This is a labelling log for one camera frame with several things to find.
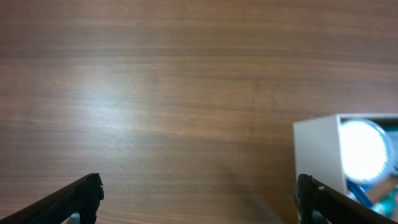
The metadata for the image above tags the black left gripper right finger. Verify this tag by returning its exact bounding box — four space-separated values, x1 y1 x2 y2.
294 174 397 224

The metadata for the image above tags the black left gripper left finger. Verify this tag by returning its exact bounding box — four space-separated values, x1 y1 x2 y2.
1 173 104 224

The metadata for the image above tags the blue mouthwash bottle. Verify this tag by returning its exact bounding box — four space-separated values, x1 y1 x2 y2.
386 127 398 177

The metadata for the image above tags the white round jar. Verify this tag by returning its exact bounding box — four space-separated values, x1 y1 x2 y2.
339 119 396 185

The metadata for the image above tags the white cardboard box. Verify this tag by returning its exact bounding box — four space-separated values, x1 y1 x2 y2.
292 113 398 218

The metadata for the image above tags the red green toothpaste tube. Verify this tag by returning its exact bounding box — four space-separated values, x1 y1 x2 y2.
371 187 397 218

